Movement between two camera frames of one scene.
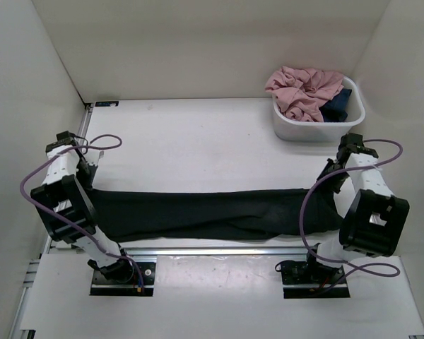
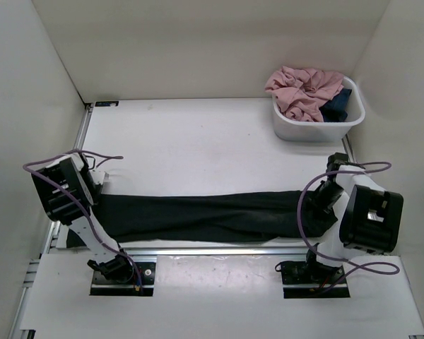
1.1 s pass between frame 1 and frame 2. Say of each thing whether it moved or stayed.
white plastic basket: stayed
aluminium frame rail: stayed
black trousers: stayed
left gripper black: moved
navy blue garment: stayed
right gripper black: moved
